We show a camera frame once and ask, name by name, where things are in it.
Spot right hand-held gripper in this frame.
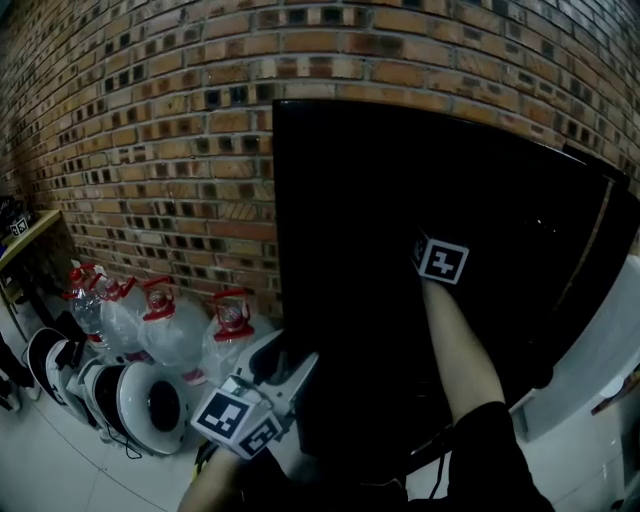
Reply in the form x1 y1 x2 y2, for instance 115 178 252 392
409 228 470 285

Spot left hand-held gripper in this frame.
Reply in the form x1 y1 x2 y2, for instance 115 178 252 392
190 329 321 460

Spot black refrigerator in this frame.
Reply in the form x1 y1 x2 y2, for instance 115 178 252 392
272 98 640 459

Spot person's left forearm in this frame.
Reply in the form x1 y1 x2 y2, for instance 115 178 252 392
177 447 252 512

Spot person's right forearm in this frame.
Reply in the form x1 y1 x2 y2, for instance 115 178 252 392
422 282 507 427

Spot white round fan heaters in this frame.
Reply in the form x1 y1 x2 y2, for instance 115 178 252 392
79 359 191 457

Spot crumpled clear water jug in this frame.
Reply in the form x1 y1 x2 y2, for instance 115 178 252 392
62 263 109 350

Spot person's black clothing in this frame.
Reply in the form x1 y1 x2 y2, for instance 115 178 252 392
177 399 554 512

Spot white round balance scooter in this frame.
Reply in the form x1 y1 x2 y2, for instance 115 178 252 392
26 327 87 422

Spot wooden stool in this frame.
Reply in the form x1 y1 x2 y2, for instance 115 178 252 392
0 284 27 342

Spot yellow wooden table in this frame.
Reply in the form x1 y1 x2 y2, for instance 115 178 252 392
0 209 62 342

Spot clear water jug red handle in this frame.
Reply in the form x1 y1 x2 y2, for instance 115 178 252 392
199 287 277 387
137 276 212 387
89 273 147 362

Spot thin black scooter cable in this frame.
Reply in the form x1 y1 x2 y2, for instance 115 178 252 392
107 429 143 461

